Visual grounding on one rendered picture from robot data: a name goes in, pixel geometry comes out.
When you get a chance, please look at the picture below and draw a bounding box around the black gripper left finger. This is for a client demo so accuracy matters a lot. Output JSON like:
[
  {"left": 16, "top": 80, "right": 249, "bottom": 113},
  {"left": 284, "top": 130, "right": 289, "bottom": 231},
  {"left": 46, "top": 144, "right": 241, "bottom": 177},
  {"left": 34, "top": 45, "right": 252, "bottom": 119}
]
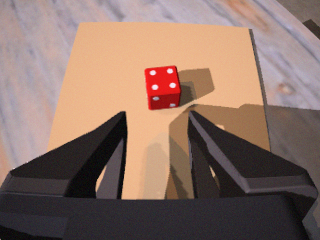
[{"left": 0, "top": 111, "right": 128, "bottom": 199}]

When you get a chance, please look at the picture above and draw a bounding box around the tan flat mat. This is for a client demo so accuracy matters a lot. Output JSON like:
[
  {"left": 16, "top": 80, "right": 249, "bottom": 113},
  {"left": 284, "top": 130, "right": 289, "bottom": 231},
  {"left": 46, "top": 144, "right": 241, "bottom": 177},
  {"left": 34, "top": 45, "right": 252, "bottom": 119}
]
[{"left": 46, "top": 22, "right": 270, "bottom": 199}]

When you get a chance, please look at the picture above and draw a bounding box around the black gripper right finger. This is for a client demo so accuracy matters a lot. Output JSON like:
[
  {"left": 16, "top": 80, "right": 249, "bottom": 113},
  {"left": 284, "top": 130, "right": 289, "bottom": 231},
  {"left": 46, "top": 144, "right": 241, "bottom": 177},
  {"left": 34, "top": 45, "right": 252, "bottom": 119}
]
[{"left": 187, "top": 110, "right": 318, "bottom": 220}]

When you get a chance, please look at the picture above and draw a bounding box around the red die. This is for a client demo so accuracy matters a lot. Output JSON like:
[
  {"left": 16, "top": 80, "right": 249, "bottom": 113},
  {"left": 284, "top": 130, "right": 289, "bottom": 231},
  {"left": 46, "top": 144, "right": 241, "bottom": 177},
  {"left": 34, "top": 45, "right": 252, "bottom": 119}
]
[{"left": 145, "top": 66, "right": 182, "bottom": 110}]

